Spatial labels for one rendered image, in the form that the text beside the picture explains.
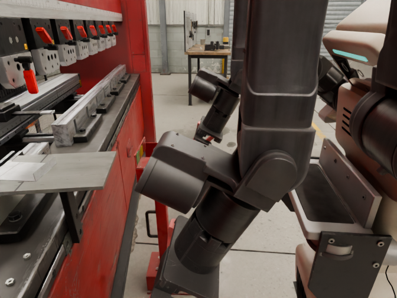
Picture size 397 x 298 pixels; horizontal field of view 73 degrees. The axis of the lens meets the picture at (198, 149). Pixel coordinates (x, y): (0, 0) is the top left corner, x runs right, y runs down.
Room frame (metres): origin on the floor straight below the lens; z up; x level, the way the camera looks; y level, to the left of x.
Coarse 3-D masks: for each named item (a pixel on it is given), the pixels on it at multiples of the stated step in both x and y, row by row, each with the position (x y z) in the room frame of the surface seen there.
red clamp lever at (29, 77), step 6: (18, 60) 0.71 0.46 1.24; (24, 60) 0.71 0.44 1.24; (30, 60) 0.72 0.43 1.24; (24, 66) 0.72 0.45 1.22; (24, 72) 0.71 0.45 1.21; (30, 72) 0.71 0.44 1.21; (30, 78) 0.71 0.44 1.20; (30, 84) 0.71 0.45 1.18; (36, 84) 0.72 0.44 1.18; (30, 90) 0.71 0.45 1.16; (36, 90) 0.72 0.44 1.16
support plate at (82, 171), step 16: (16, 160) 0.62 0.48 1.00; (32, 160) 0.62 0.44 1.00; (48, 160) 0.62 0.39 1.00; (64, 160) 0.62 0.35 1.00; (80, 160) 0.62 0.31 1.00; (96, 160) 0.62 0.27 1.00; (112, 160) 0.62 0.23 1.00; (48, 176) 0.54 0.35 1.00; (64, 176) 0.54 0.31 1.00; (80, 176) 0.54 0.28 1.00; (96, 176) 0.54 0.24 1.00; (0, 192) 0.48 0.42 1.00; (16, 192) 0.48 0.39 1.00; (32, 192) 0.48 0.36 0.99; (48, 192) 0.49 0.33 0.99
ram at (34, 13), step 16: (64, 0) 1.21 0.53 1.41; (80, 0) 1.43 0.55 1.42; (96, 0) 1.77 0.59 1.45; (112, 0) 2.30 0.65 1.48; (0, 16) 0.72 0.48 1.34; (16, 16) 0.79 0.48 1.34; (32, 16) 0.89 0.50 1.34; (48, 16) 1.01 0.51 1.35; (64, 16) 1.17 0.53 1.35; (80, 16) 1.39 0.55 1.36; (96, 16) 1.71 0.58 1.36
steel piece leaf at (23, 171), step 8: (16, 168) 0.58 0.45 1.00; (24, 168) 0.58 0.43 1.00; (32, 168) 0.58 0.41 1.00; (40, 168) 0.54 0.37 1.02; (48, 168) 0.57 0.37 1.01; (8, 176) 0.54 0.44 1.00; (16, 176) 0.54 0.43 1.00; (24, 176) 0.54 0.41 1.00; (32, 176) 0.54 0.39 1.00; (40, 176) 0.54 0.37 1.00
